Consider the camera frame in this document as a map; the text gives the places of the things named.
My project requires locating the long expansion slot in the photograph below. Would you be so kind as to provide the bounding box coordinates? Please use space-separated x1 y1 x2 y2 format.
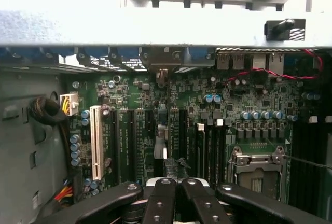
178 108 189 162
110 108 123 185
126 109 137 182

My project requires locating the thin metal locking lever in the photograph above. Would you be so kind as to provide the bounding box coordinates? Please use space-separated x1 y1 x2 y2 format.
282 155 332 170

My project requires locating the red black twisted wire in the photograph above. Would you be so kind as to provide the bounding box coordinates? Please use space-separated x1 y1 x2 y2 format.
225 48 324 86

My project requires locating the metal network port block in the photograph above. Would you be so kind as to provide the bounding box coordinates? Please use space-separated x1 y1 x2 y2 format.
250 52 285 69

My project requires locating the green motherboard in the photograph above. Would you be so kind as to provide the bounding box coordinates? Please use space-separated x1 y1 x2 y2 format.
66 72 332 206

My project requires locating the black RAM slot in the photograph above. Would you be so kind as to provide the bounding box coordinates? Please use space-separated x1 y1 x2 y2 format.
196 122 208 183
215 118 227 183

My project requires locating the white power connector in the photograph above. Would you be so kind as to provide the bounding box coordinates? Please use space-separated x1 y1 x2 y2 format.
59 93 79 117

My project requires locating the metal USB port block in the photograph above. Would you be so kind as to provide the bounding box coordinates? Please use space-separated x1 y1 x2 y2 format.
217 52 246 71

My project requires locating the black open PC case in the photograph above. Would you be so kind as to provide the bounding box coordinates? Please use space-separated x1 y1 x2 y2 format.
0 7 332 224

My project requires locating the grey power supply unit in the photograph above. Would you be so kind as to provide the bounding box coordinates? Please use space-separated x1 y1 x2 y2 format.
0 69 76 224

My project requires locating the black sleeved cable bundle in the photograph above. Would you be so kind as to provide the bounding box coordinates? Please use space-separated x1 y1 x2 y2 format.
27 96 78 193

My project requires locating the white expansion slot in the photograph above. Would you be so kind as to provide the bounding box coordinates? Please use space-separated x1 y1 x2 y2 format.
89 105 104 181

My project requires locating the metal CPU socket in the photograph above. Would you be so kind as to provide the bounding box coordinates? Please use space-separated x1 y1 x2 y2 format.
227 145 290 203

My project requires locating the red yellow wire bundle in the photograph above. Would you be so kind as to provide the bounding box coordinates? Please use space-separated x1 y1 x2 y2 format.
53 179 76 208

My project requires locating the short expansion slot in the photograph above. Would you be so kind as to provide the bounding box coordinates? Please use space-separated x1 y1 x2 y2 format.
144 110 154 138

